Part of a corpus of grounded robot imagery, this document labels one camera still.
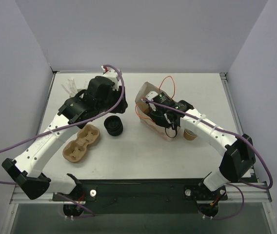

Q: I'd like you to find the printed paper takeout bag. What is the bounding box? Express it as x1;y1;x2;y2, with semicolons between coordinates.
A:
135;76;179;141

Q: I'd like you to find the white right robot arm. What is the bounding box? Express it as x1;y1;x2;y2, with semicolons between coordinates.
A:
144;91;256;199

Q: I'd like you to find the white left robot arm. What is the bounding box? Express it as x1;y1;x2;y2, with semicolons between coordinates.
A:
2;73;127;200

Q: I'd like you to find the white straw holder cup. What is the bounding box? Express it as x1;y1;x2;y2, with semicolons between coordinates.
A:
72;89;86;97

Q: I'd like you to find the stack of brown paper cups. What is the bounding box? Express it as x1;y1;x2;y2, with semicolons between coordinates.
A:
183;129;197;141

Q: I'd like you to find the stack of black lids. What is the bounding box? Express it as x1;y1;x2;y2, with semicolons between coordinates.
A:
104;116;123;137

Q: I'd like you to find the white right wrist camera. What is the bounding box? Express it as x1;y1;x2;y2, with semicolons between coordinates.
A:
145;91;158;100

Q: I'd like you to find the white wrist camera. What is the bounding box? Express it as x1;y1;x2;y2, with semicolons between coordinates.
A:
145;91;158;100
101;65;122;85

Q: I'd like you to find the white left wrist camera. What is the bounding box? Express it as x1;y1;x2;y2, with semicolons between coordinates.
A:
101;65;122;85

